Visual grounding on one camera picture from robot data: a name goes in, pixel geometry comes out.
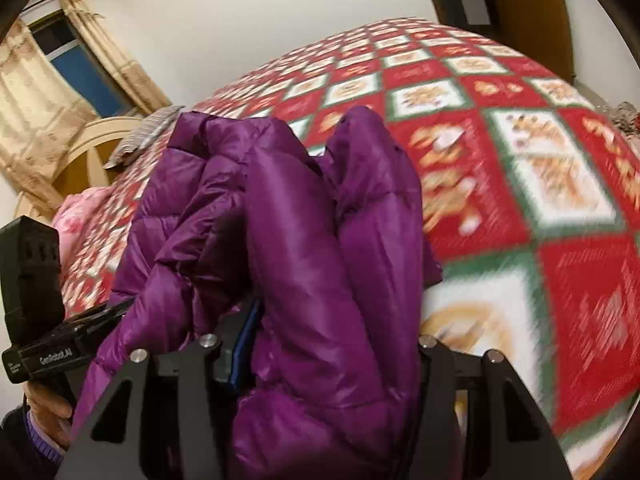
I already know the grey clutter pile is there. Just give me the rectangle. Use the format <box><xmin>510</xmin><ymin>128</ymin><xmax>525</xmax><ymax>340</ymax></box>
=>
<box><xmin>602</xmin><ymin>102</ymin><xmax>640</xmax><ymax>137</ymax></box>

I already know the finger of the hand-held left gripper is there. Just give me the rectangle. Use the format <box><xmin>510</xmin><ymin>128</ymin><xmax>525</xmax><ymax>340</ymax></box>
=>
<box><xmin>61</xmin><ymin>297</ymin><xmax>137</xmax><ymax>335</ymax></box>

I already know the person's left hand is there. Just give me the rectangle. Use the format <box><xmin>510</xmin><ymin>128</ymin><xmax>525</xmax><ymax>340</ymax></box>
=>
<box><xmin>22</xmin><ymin>382</ymin><xmax>74</xmax><ymax>453</ymax></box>

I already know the person's left forearm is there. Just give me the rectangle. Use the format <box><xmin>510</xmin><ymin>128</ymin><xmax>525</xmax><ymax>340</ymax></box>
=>
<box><xmin>0</xmin><ymin>406</ymin><xmax>67</xmax><ymax>480</ymax></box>

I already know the pink cloth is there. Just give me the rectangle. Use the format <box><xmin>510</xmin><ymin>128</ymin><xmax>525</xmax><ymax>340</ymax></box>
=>
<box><xmin>52</xmin><ymin>187</ymin><xmax>117</xmax><ymax>242</ymax></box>

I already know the cream wooden headboard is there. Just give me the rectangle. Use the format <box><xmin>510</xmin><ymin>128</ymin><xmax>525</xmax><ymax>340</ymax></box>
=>
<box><xmin>15</xmin><ymin>116</ymin><xmax>147</xmax><ymax>222</ymax></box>

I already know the red bear-print blanket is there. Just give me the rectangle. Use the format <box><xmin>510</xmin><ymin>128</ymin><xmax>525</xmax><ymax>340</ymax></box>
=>
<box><xmin>57</xmin><ymin>16</ymin><xmax>640</xmax><ymax>476</ymax></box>

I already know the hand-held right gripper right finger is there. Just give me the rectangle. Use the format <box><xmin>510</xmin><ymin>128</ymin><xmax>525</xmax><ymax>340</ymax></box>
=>
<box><xmin>417</xmin><ymin>335</ymin><xmax>574</xmax><ymax>480</ymax></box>

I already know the beige patterned curtain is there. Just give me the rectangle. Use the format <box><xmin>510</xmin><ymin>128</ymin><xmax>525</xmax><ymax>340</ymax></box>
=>
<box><xmin>0</xmin><ymin>19</ymin><xmax>102</xmax><ymax>197</ymax></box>
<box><xmin>60</xmin><ymin>0</ymin><xmax>172</xmax><ymax>117</ymax></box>

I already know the window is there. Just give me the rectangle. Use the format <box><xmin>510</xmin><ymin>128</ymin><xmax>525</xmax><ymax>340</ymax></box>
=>
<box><xmin>30</xmin><ymin>12</ymin><xmax>132</xmax><ymax>119</ymax></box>

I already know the purple down jacket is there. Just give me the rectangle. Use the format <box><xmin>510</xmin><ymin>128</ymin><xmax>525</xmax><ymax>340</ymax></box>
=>
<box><xmin>75</xmin><ymin>105</ymin><xmax>462</xmax><ymax>480</ymax></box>

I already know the grey patterned pillow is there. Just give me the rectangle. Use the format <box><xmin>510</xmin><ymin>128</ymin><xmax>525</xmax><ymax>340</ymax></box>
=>
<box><xmin>102</xmin><ymin>105</ymin><xmax>186</xmax><ymax>170</ymax></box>

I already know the brown wooden door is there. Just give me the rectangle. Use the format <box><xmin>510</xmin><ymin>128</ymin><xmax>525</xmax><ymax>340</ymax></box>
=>
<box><xmin>481</xmin><ymin>0</ymin><xmax>574</xmax><ymax>82</ymax></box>

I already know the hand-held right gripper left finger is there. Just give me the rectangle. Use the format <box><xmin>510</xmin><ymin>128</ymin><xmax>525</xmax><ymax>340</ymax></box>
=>
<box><xmin>55</xmin><ymin>299</ymin><xmax>264</xmax><ymax>480</ymax></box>

